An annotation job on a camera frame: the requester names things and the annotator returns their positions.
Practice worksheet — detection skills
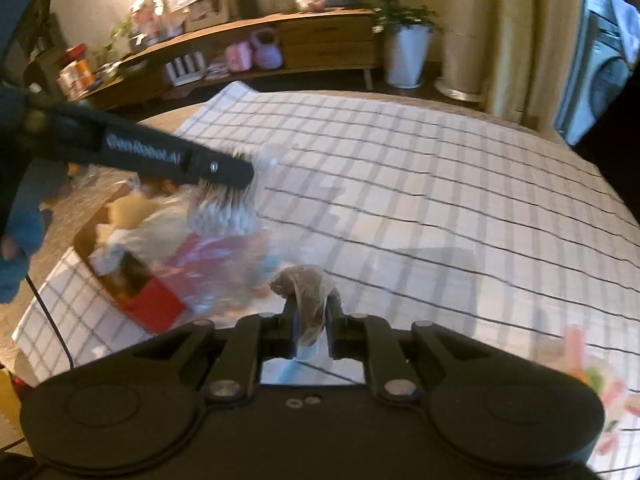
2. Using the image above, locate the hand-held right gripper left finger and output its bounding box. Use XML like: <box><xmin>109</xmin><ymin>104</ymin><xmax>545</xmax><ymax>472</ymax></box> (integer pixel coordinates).
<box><xmin>131</xmin><ymin>296</ymin><xmax>301</xmax><ymax>403</ymax></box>

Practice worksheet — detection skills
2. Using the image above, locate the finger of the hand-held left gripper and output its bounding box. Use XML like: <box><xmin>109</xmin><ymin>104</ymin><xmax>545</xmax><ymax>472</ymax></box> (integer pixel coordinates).
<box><xmin>187</xmin><ymin>142</ymin><xmax>256</xmax><ymax>192</ymax></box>

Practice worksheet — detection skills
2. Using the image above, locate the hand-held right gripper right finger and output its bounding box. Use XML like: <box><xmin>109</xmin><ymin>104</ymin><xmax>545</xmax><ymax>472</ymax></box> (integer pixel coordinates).
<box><xmin>325</xmin><ymin>292</ymin><xmax>501</xmax><ymax>405</ymax></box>

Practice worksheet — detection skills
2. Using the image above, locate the clear cotton swab bag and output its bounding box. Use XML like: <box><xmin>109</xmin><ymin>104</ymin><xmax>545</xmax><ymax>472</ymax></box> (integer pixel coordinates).
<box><xmin>185</xmin><ymin>142</ymin><xmax>281</xmax><ymax>236</ymax></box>

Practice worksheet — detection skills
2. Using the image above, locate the bag of brown dried bits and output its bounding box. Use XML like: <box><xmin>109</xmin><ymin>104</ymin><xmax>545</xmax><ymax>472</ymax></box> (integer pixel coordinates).
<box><xmin>269</xmin><ymin>264</ymin><xmax>337</xmax><ymax>356</ymax></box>

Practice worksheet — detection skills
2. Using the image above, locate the red cardboard box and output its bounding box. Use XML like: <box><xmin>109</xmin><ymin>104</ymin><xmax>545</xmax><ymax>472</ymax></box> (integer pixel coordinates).
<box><xmin>72</xmin><ymin>192</ymin><xmax>201</xmax><ymax>336</ymax></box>

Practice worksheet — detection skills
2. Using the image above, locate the person's left hand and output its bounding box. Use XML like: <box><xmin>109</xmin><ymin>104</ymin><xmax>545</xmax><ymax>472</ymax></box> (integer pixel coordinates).
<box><xmin>0</xmin><ymin>160</ymin><xmax>68</xmax><ymax>306</ymax></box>

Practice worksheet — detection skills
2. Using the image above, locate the orange jar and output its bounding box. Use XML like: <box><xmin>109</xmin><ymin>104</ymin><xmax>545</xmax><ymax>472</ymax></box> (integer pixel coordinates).
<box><xmin>70</xmin><ymin>57</ymin><xmax>96</xmax><ymax>88</ymax></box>

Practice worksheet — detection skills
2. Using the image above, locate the reddish clear plastic bag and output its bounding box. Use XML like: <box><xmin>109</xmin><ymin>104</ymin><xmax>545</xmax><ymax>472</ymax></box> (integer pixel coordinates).
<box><xmin>160</xmin><ymin>230</ymin><xmax>286</xmax><ymax>316</ymax></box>

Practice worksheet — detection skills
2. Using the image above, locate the white bottle set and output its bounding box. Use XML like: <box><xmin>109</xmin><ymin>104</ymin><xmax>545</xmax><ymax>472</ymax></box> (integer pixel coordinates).
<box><xmin>165</xmin><ymin>52</ymin><xmax>207</xmax><ymax>86</ymax></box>

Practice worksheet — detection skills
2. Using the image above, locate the pink case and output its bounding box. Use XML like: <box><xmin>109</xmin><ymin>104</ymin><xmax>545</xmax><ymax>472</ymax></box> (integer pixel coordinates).
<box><xmin>225</xmin><ymin>41</ymin><xmax>253</xmax><ymax>72</ymax></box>

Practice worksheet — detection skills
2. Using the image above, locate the purple kettle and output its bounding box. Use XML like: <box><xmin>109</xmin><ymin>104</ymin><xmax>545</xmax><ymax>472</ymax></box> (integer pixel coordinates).
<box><xmin>252</xmin><ymin>27</ymin><xmax>285</xmax><ymax>70</ymax></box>

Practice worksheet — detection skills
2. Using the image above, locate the pink flower bouquet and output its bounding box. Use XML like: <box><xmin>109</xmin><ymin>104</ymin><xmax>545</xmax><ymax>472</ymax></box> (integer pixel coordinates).
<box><xmin>131</xmin><ymin>0</ymin><xmax>173</xmax><ymax>43</ymax></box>

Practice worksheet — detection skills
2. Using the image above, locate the wooden cabinet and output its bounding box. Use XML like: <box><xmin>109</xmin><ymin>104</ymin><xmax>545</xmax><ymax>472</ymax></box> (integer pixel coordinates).
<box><xmin>75</xmin><ymin>7</ymin><xmax>386</xmax><ymax>111</ymax></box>

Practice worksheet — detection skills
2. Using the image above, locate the white black-grid tablecloth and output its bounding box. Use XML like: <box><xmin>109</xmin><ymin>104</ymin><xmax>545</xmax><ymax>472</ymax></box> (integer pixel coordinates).
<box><xmin>12</xmin><ymin>82</ymin><xmax>636</xmax><ymax>476</ymax></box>

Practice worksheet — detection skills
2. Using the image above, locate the potted plant in white pot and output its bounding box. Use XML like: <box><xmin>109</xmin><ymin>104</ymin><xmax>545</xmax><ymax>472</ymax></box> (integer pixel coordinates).
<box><xmin>375</xmin><ymin>5</ymin><xmax>443</xmax><ymax>90</ymax></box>

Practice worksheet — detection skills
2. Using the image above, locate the white standing air conditioner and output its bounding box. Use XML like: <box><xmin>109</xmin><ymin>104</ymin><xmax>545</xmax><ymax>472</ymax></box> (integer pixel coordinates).
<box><xmin>435</xmin><ymin>0</ymin><xmax>501</xmax><ymax>106</ymax></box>

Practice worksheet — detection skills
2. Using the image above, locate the pink floral fabric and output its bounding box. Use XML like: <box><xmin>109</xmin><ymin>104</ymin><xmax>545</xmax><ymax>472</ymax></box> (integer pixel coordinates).
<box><xmin>560</xmin><ymin>325</ymin><xmax>631</xmax><ymax>461</ymax></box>

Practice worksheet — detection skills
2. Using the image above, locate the beige curtain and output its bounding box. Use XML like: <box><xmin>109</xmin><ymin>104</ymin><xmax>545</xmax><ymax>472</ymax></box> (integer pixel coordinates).
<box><xmin>487</xmin><ymin>0</ymin><xmax>591</xmax><ymax>131</ymax></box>

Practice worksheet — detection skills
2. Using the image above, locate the washing machine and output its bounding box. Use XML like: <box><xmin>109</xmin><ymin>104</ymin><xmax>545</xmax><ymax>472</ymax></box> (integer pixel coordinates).
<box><xmin>555</xmin><ymin>0</ymin><xmax>636</xmax><ymax>146</ymax></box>

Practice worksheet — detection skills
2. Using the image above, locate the picture frame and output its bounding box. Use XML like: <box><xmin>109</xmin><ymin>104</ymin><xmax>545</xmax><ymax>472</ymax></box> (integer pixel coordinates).
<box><xmin>185</xmin><ymin>0</ymin><xmax>231</xmax><ymax>31</ymax></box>

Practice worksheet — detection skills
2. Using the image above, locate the black cable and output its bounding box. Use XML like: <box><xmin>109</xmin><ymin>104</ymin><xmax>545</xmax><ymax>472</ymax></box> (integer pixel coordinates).
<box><xmin>22</xmin><ymin>270</ymin><xmax>76</xmax><ymax>373</ymax></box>

